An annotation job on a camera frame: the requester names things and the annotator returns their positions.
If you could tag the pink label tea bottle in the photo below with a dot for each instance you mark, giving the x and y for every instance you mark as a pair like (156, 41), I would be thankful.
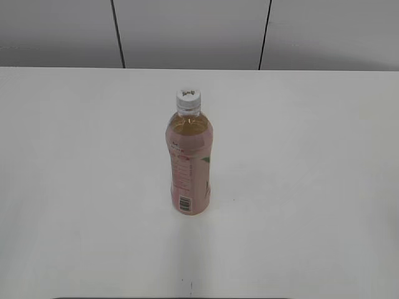
(189, 138)

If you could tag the white bottle cap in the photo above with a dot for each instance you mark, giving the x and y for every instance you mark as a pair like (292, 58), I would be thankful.
(188, 99)

